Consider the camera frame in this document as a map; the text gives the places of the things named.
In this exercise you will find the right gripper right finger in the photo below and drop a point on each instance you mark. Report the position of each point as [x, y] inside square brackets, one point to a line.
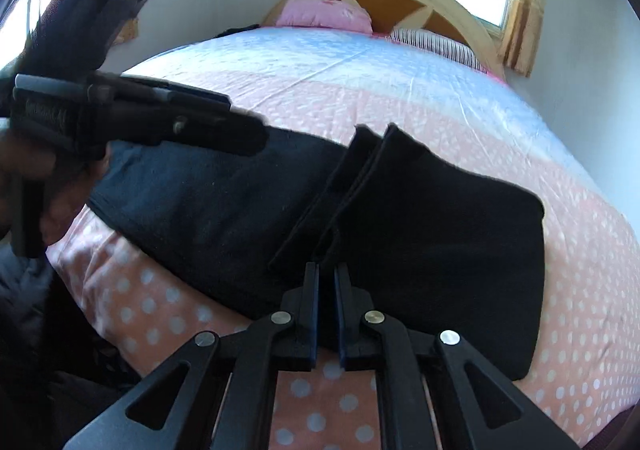
[435, 391]

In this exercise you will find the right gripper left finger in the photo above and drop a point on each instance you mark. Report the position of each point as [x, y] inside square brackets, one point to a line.
[215, 392]

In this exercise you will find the black pants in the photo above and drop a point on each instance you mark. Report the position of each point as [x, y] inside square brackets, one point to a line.
[435, 246]

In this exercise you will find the person left hand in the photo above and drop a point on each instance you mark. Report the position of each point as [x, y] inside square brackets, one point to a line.
[68, 185]

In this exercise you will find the black item beside bed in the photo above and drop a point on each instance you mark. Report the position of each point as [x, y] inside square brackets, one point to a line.
[231, 31]

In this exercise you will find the pink pillow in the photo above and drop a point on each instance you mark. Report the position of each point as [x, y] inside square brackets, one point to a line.
[329, 14]

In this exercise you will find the striped pillow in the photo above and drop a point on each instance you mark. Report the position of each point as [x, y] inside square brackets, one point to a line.
[440, 45]

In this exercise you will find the yellow right curtain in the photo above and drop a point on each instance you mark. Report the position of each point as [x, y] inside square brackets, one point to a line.
[521, 35]

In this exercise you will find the cream wooden headboard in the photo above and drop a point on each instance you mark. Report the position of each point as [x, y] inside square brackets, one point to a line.
[445, 17]

